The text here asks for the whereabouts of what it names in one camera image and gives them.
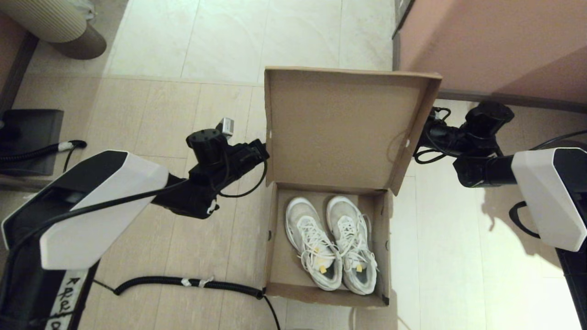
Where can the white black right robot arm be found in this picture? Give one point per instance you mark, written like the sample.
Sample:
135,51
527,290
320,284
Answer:
550,192

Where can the brown cardboard shoe box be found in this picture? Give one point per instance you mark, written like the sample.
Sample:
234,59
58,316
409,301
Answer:
339,128

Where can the dark grey square plate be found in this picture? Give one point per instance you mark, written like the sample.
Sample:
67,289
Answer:
32,128

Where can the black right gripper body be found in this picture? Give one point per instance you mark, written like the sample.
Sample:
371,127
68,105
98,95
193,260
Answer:
440,140

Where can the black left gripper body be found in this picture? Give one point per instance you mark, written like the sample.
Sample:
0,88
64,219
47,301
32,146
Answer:
245,158

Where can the white plastic bag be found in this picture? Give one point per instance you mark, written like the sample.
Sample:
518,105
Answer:
87,9

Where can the pink cabinet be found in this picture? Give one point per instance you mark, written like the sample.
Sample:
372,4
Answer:
495,41

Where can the white sneaker black insole print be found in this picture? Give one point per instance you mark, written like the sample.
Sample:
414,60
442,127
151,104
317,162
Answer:
341,211

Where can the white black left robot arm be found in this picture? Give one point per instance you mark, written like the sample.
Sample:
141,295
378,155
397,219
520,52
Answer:
91,220

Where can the ribbed beige column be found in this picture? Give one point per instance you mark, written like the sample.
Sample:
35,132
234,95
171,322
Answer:
41,18

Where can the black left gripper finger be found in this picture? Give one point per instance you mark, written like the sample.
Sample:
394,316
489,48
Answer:
263,146
265,156

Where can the white sneaker orange insole print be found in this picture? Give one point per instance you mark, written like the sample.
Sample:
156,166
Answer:
300,213

